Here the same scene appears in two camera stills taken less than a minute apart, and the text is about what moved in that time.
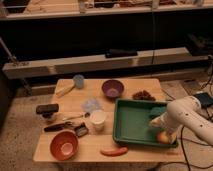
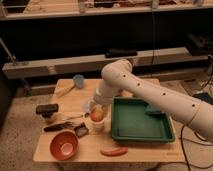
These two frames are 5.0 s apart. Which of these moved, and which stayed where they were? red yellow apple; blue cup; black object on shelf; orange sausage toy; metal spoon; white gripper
Moved: white gripper; red yellow apple
Stayed: black object on shelf; metal spoon; blue cup; orange sausage toy
